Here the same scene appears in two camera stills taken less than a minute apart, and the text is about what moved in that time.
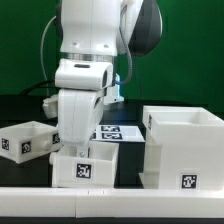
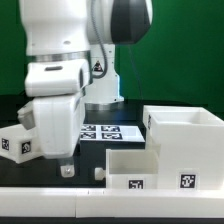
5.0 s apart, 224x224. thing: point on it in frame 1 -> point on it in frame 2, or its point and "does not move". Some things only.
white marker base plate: (118, 134) does not move
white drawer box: (28, 141) does not move
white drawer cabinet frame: (184, 148) does not move
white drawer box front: (97, 169) -> (132, 169)
